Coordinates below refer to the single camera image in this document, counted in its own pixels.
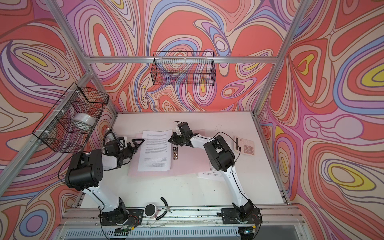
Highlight silver drink can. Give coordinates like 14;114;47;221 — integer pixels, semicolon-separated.
106;128;115;140

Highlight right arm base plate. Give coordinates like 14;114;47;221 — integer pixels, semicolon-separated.
217;208;263;226

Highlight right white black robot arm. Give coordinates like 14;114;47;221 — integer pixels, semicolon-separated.
168;121;256;223

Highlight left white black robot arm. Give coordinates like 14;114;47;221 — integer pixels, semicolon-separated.
65;129;145;225

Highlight pink paper folder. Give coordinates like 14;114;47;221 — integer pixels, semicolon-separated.
128;133;210;178

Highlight black curved cable piece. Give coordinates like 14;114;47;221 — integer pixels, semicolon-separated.
155;196;171;221

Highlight pink white calculator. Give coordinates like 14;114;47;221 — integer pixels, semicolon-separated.
233;136;255;156

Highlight side black wire basket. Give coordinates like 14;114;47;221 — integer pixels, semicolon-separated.
33;83;109;153

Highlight back black wire basket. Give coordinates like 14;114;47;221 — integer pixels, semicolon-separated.
151;51;216;86

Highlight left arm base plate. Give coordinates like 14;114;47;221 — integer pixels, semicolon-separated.
100;209;144;227

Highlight white tape roll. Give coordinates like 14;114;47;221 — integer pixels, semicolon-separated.
72;113;96;132

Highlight round black white puck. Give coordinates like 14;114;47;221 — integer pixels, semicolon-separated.
144;203;159;219

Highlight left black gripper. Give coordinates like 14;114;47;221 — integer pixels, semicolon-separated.
116;139;144;161

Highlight printed paper sheet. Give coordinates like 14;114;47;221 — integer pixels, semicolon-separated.
138;130;172;172
197;164;225;182

